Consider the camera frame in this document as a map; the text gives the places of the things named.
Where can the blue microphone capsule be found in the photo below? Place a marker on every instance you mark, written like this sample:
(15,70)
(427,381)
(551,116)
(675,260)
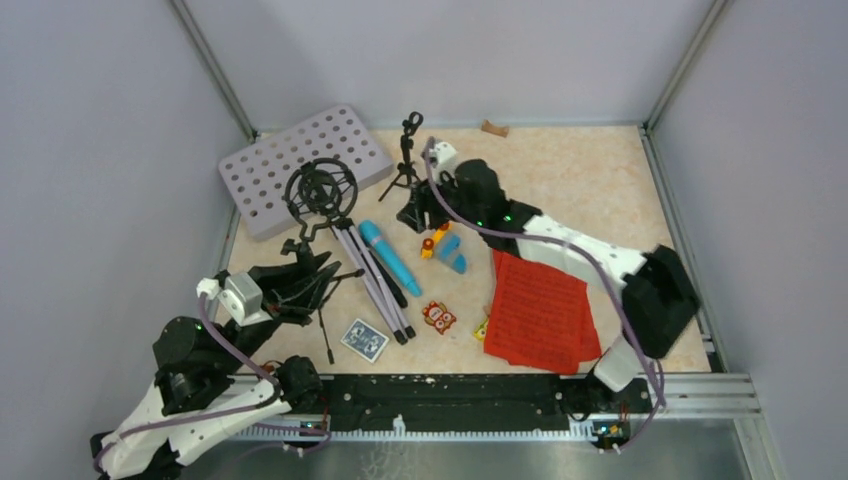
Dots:
(374,237)

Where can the black microphone tripod stand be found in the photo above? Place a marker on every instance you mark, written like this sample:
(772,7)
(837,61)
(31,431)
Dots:
(406,176)

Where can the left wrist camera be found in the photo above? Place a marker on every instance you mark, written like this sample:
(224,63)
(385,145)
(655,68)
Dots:
(240,295)

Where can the red sheet music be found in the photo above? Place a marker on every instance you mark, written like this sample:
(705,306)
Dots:
(540,318)

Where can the toy brick car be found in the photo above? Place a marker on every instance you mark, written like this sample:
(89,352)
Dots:
(445,246)

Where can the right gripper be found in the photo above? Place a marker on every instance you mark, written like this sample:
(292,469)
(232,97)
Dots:
(422,198)

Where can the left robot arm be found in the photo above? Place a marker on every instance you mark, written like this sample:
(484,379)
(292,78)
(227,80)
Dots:
(207,388)

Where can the yellow owl toy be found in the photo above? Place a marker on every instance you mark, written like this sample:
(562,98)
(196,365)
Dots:
(481,330)

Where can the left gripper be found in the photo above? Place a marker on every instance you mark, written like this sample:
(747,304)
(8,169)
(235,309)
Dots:
(294,290)

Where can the blue playing card deck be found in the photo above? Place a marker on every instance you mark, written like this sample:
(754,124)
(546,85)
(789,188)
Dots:
(365,340)

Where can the white music stand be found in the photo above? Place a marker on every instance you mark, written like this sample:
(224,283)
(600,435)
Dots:
(256,176)

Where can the wooden wedge block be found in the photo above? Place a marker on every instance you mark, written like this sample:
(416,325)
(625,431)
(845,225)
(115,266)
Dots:
(490,128)

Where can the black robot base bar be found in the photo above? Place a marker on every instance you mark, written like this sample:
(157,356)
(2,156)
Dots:
(454,403)

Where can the blue microphone with tripod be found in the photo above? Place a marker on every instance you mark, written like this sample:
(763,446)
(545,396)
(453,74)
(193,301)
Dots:
(320,195)

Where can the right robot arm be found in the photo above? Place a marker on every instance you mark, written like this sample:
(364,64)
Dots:
(651,291)

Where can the red owl toy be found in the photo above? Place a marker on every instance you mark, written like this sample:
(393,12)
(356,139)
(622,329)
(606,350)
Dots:
(438,317)

